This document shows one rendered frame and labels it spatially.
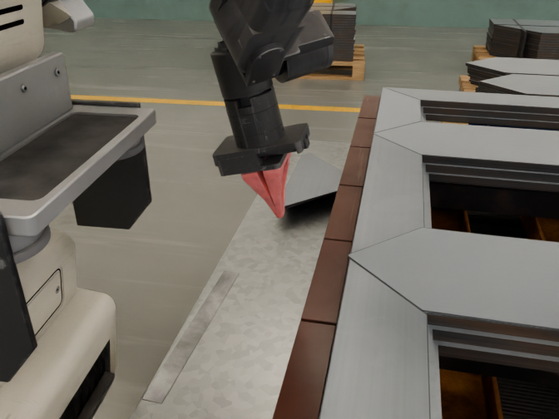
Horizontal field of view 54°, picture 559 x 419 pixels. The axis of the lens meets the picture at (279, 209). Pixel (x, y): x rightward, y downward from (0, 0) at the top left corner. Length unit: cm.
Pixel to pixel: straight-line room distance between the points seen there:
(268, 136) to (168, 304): 149
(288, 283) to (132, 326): 110
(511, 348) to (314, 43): 37
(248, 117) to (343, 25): 424
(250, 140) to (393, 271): 22
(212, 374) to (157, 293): 134
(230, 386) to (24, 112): 42
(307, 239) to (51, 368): 56
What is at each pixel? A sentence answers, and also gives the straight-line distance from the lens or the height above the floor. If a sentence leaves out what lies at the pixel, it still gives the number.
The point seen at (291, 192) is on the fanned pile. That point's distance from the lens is 114.
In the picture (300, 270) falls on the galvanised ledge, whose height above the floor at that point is 68.
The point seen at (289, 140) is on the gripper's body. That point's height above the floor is 101.
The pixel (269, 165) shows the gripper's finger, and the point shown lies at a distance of 60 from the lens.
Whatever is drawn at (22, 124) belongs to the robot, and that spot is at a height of 105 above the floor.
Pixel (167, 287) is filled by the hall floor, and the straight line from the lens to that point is 212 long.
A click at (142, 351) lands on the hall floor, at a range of 187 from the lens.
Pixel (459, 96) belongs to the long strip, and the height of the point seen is 86.
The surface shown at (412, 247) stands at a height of 86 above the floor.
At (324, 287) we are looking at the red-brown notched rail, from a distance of 68.
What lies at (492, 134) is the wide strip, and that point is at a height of 86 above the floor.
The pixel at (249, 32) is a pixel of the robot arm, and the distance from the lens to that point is 50.
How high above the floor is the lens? 122
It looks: 28 degrees down
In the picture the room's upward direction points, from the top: straight up
